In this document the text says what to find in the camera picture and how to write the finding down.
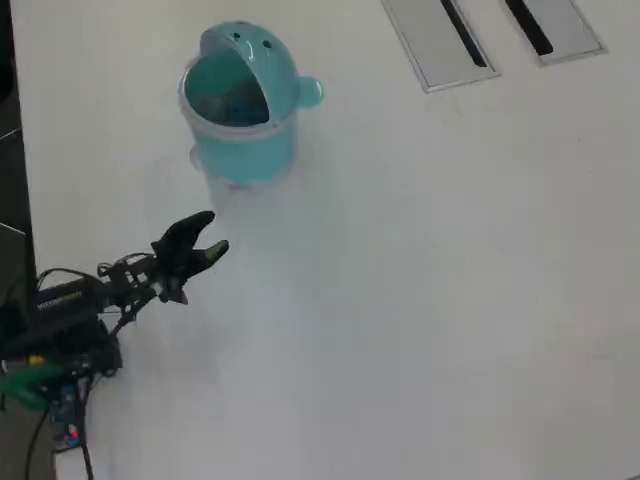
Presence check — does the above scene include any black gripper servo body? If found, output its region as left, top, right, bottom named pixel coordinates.
left=157, top=252, right=201, bottom=289

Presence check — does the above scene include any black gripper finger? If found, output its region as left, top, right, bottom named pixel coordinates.
left=150, top=210, right=216, bottom=262
left=185, top=240, right=230, bottom=282

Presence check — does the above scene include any teal domed plastic bin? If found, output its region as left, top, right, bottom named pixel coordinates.
left=177, top=19, right=325, bottom=194

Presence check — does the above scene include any blue circuit board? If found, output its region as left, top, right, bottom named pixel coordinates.
left=49, top=382, right=84, bottom=451

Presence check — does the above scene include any green table clamp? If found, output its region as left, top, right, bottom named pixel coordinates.
left=0, top=362, right=64, bottom=409

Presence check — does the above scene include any thick black camera cable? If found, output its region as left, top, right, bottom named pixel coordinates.
left=74, top=292, right=161, bottom=480

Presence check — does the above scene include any thin black power cable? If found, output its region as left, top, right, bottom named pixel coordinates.
left=17, top=409, right=51, bottom=480

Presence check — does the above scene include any grey table cable hatch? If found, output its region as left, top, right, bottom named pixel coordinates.
left=502, top=0, right=609, bottom=67
left=380, top=0, right=501, bottom=94

